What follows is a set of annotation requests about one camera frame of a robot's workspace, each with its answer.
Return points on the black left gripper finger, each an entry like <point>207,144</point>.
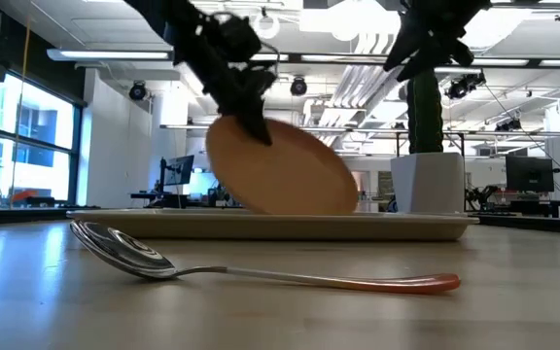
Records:
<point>255,121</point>

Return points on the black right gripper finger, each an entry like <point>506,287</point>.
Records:
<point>404,46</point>
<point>423,60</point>

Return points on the orange round plate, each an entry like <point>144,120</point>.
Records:
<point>290,175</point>

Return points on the beige rectangular tray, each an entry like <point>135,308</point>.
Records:
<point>260,227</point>

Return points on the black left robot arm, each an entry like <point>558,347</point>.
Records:
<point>163,29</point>

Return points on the black ceiling spotlight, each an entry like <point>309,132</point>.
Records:
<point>298,86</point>
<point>508,125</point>
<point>465,85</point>
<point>137,91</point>

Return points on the green cactus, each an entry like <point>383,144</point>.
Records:
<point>425,116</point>

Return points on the tilted computer monitor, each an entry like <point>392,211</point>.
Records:
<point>180,170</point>

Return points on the black office desk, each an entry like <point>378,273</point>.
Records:
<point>161,199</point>
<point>528,206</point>

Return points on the long ceiling light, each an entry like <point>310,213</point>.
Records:
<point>110,55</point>

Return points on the white plant pot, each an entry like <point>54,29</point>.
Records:
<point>428,185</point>

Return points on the black computer monitor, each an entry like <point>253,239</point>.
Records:
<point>530,173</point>

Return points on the large window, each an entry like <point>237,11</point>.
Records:
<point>32,121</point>

